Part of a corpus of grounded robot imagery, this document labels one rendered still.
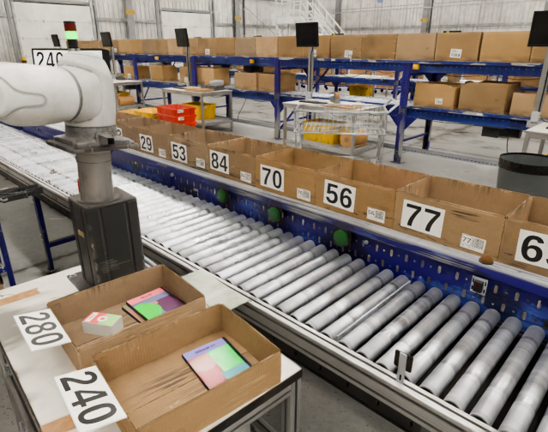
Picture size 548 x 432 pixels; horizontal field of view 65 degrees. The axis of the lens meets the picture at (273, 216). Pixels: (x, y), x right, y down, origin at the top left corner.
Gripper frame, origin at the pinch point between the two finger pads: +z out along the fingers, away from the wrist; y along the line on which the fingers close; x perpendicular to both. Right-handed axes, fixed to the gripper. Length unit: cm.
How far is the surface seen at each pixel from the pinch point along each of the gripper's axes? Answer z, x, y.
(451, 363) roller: 45, 20, -178
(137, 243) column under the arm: 8, 4, -78
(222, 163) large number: 87, -2, -31
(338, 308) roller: 45, 20, -139
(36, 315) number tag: -31, 9, -91
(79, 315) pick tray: -18, 18, -85
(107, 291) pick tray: -8, 13, -86
